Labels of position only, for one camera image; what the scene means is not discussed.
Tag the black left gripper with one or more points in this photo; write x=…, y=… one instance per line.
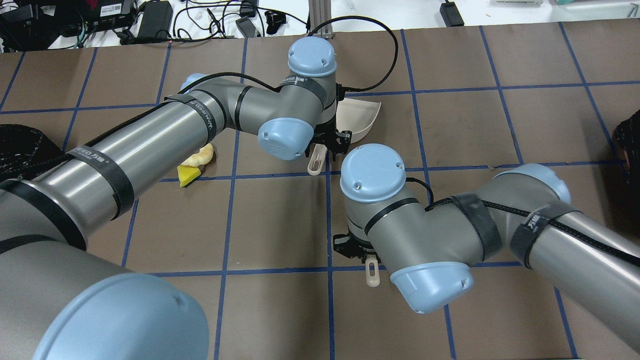
x=336, y=139

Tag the black adapter top right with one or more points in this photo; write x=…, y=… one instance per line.
x=450, y=14

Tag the beige plastic dustpan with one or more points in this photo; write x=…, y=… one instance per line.
x=356, y=116

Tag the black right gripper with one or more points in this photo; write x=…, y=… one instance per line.
x=350, y=245

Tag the black power adapter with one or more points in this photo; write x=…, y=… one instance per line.
x=156, y=19

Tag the pale curved peel trash piece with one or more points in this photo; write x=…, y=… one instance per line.
x=205, y=155

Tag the yellow wedge trash piece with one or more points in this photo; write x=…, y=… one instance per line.
x=187, y=175

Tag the black device with label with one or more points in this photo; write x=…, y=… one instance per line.
x=103, y=15

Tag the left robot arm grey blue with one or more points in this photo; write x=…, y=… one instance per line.
x=59, y=302

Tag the beige hand brush black bristles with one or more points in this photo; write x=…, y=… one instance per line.
x=372, y=271

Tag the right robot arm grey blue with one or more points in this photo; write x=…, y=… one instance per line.
x=429, y=250

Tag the black trash bin right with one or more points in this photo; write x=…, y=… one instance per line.
x=627, y=137

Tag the aluminium frame post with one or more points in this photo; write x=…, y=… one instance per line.
x=320, y=11

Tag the black lined trash bin left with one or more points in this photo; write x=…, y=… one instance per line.
x=26, y=152

